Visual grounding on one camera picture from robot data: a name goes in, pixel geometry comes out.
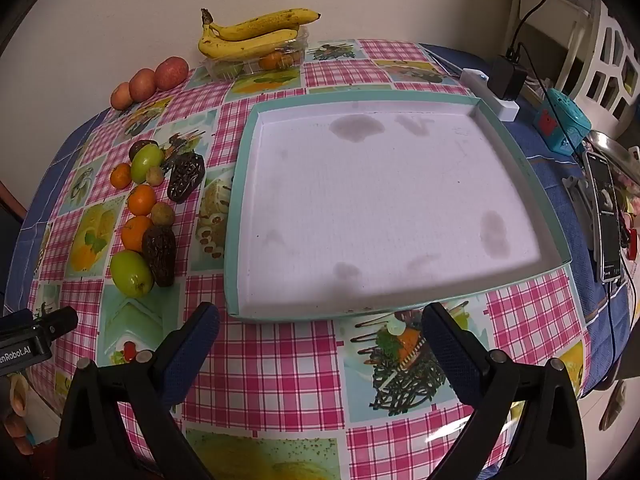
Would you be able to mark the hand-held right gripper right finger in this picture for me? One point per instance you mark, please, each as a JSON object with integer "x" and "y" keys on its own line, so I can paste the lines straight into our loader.
{"x": 450, "y": 350}

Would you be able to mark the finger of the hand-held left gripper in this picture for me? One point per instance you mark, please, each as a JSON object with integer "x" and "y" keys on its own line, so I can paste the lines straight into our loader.
{"x": 57, "y": 322}

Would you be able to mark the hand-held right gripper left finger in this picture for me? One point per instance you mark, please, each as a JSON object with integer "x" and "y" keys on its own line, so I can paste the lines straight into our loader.
{"x": 192, "y": 350}

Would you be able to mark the green jujube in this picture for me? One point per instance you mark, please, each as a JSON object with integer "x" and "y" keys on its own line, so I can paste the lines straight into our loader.
{"x": 146, "y": 164}
{"x": 131, "y": 272}

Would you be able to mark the dark brown dried date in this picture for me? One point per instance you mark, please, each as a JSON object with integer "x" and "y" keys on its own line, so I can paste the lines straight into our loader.
{"x": 159, "y": 257}
{"x": 185, "y": 177}

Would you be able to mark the mandarin orange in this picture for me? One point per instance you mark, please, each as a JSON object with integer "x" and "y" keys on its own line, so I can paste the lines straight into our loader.
{"x": 120, "y": 176}
{"x": 134, "y": 232}
{"x": 141, "y": 199}

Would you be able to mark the brown longan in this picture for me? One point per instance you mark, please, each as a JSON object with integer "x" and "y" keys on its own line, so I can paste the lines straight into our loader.
{"x": 162, "y": 213}
{"x": 155, "y": 175}

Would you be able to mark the white teal cardboard tray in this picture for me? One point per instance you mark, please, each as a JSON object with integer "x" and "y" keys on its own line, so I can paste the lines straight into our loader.
{"x": 375, "y": 200}

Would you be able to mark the dark round passion fruit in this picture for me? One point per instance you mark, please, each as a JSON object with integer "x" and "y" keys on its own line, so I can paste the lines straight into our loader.
{"x": 137, "y": 149}

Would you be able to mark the person's left hand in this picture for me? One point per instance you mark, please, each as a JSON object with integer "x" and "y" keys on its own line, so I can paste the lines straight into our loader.
{"x": 16, "y": 400}

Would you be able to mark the pink checked printed tablecloth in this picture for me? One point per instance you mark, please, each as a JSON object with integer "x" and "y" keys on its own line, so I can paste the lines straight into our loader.
{"x": 280, "y": 375}

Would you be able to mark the grey phone stand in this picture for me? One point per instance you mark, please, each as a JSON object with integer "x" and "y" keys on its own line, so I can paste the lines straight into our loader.
{"x": 576, "y": 195}

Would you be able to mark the black smartphone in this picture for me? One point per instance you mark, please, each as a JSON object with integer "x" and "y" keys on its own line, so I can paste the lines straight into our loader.
{"x": 605, "y": 220}

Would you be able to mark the pale orange apple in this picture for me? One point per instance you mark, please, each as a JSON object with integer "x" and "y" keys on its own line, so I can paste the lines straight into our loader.
{"x": 121, "y": 96}

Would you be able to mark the white power strip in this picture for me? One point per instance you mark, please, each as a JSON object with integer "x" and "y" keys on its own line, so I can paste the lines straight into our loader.
{"x": 505, "y": 107}

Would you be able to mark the red apple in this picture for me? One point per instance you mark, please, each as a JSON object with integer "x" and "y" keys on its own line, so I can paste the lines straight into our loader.
{"x": 171, "y": 72}
{"x": 142, "y": 84}

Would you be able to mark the teal toy box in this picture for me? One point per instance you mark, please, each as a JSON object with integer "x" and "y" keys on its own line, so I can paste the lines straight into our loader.
{"x": 565, "y": 120}

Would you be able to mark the metal dish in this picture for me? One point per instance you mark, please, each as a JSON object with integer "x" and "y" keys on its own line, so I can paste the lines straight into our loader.
{"x": 617, "y": 147}

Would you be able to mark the black power adapter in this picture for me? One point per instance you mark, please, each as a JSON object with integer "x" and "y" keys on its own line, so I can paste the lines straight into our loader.
{"x": 506, "y": 77}

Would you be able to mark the clear plastic container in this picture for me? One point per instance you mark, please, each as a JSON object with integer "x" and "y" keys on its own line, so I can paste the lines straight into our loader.
{"x": 225, "y": 67}

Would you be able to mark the orange in plastic container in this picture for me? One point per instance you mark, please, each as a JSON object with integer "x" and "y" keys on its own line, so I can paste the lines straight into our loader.
{"x": 270, "y": 61}

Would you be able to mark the yellow banana bunch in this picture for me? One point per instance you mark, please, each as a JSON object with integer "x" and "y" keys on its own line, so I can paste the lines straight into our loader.
{"x": 260, "y": 22}

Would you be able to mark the white chair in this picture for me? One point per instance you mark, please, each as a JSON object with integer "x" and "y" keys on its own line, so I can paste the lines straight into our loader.
{"x": 600, "y": 25}

